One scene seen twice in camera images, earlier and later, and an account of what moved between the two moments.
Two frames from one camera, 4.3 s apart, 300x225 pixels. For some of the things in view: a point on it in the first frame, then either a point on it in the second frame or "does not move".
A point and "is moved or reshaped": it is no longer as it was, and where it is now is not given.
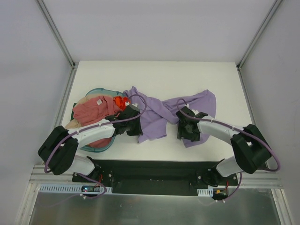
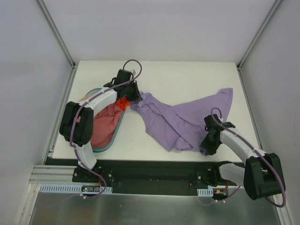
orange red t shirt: x=121 y=101 does not move
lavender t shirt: x=155 y=114 is moved or reshaped
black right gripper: x=184 y=131 → x=209 y=142
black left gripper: x=135 y=127 → x=132 y=93
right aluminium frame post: x=258 y=33 does not move
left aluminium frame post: x=43 y=9 does not move
